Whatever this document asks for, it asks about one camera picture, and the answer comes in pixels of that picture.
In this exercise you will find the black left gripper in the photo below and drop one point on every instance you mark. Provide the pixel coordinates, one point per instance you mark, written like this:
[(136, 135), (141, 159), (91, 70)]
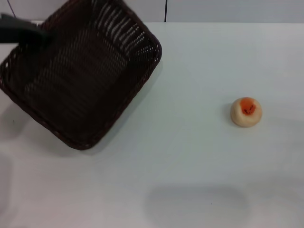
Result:
[(12, 29)]

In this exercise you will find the black woven rectangular basket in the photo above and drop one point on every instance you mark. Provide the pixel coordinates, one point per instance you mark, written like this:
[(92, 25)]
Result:
[(78, 83)]

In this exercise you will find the round cream bun orange centre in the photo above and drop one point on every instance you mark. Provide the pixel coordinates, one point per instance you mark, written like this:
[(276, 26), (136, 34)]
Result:
[(246, 117)]

